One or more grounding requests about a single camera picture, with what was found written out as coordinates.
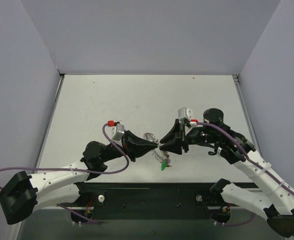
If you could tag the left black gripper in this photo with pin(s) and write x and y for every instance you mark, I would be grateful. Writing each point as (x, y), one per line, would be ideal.
(126, 145)

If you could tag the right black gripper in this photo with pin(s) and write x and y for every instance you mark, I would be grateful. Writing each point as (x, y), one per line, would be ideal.
(183, 139)

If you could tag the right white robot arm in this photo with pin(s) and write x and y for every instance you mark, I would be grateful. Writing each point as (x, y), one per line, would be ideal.
(275, 204)

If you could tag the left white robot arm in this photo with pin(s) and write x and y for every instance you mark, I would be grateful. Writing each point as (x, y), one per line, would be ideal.
(25, 193)

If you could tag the green key tag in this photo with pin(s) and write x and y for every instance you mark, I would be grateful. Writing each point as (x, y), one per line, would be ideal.
(163, 165)

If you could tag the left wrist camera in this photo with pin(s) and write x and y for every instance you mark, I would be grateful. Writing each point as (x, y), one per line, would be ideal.
(117, 130)

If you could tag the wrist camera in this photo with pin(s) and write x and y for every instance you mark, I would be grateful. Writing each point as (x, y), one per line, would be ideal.
(117, 130)
(186, 116)

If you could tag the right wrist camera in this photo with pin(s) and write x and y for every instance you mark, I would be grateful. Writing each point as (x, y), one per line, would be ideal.
(186, 116)

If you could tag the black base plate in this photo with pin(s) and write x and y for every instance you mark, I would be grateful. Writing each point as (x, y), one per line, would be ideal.
(147, 201)

